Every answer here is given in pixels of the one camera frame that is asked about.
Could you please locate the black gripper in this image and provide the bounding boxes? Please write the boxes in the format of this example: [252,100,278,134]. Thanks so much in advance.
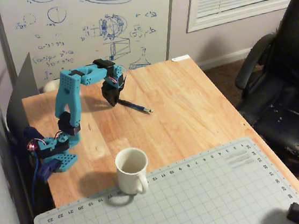
[100,75,130,109]

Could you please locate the blue cable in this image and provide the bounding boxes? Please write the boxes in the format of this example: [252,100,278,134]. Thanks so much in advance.
[27,156,46,208]

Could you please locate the white ceramic mug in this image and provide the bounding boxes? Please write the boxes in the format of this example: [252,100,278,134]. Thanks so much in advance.
[113,146,152,197]

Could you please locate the grey gridded cutting mat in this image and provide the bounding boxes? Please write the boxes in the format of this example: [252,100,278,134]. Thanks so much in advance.
[26,129,299,224]

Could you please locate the dark blue pen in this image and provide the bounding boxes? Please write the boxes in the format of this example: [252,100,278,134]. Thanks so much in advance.
[118,96,154,118]

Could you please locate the small white tag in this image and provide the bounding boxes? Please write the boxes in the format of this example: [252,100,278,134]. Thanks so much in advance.
[171,54,191,62]

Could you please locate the whiteboard with blue drawings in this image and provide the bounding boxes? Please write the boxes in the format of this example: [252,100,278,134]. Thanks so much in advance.
[0,0,185,91]

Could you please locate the white round object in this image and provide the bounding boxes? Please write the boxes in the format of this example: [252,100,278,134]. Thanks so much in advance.
[42,78,63,93]

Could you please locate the black leather office chair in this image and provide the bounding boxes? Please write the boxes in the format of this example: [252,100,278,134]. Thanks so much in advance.
[224,0,299,186]

